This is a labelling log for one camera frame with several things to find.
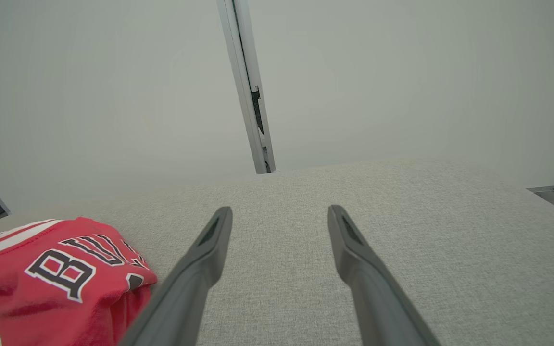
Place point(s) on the grey aluminium wall post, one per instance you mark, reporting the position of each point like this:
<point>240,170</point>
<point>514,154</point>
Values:
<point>248,72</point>

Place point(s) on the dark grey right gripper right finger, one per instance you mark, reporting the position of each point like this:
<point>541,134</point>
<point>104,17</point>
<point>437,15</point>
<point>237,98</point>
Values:
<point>378,298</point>

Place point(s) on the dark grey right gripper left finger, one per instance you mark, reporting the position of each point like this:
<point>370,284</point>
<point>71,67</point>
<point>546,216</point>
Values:
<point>185,288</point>

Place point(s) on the red Bulls jersey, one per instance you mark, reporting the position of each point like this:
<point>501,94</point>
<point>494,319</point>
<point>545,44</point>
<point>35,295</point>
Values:
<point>27,307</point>

